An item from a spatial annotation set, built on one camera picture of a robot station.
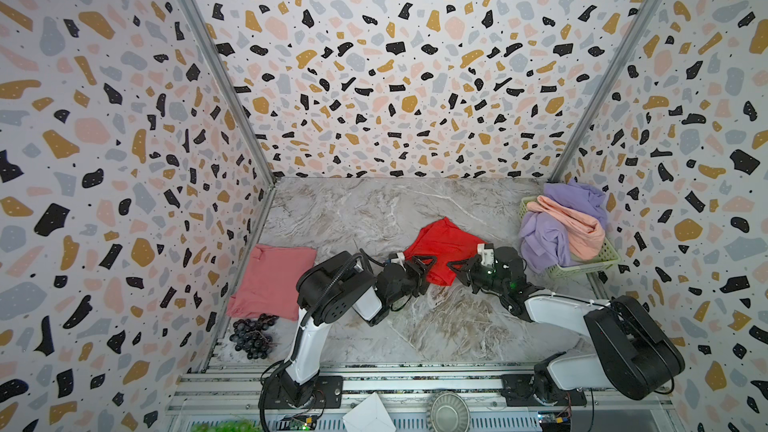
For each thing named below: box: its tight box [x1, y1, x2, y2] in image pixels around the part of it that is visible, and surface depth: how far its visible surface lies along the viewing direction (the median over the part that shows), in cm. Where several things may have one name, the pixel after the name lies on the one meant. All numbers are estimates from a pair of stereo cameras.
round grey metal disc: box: [426, 391, 471, 432], surface depth 73 cm
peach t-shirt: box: [527, 195, 606, 261], surface depth 99 cm
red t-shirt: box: [404, 216, 486, 286], surface depth 97 cm
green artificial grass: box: [191, 420, 263, 432], surface depth 68 cm
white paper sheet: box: [342, 392, 397, 432], surface depth 68 cm
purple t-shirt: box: [520, 179, 607, 274], surface depth 97 cm
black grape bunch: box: [229, 313, 279, 360], surface depth 79 cm
